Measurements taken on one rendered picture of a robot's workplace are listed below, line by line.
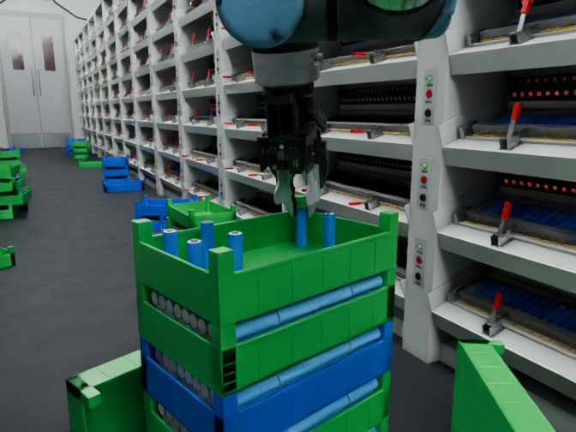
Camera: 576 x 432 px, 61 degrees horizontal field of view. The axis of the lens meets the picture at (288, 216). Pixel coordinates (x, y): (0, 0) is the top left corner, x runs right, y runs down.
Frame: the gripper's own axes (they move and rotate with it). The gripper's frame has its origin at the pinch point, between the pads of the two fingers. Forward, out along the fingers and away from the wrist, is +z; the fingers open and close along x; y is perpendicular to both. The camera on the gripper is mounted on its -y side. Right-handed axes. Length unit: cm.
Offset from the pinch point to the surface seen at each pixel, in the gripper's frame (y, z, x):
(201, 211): -110, 60, -84
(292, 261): 22.9, -4.4, 5.7
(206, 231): 15.8, -3.2, -8.8
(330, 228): 4.8, 0.9, 5.7
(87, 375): 22.0, 21.7, -31.4
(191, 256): 24.6, -4.9, -6.1
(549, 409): -13, 48, 44
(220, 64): -146, 1, -81
